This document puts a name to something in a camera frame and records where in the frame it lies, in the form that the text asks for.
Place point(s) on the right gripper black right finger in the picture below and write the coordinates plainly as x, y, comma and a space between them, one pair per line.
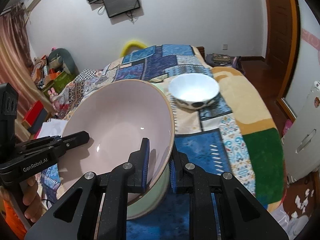
220, 207

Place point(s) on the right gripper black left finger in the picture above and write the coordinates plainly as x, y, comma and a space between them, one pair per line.
95, 207

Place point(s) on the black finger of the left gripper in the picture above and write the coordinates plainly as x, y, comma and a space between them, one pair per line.
63, 144

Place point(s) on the green bowl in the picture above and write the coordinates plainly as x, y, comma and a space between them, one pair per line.
152, 199

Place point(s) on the pink bowl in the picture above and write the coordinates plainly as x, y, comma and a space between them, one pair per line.
117, 117

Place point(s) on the white bowl with black spots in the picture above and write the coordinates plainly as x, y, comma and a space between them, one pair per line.
194, 91

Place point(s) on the person's left hand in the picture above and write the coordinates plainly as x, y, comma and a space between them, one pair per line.
32, 200

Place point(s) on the white folded cloth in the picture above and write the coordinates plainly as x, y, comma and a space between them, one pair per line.
53, 127

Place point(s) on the red and blue box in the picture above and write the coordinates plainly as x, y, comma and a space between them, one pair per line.
35, 117

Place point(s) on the pink bunny toy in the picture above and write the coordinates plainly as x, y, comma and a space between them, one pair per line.
53, 97

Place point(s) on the green box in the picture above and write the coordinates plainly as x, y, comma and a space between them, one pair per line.
59, 83

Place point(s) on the yellow and green fleece blanket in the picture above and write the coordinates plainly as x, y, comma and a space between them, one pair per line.
263, 171

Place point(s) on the patterned patchwork blanket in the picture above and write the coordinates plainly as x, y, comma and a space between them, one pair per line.
210, 136

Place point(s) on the striped pink curtain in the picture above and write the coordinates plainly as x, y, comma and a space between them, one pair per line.
16, 66

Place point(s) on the wooden door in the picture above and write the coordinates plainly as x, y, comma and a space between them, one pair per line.
283, 32

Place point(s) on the yellow ring object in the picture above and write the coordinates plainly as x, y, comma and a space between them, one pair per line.
131, 44

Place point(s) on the wall power socket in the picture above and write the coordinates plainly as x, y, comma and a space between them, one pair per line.
224, 46

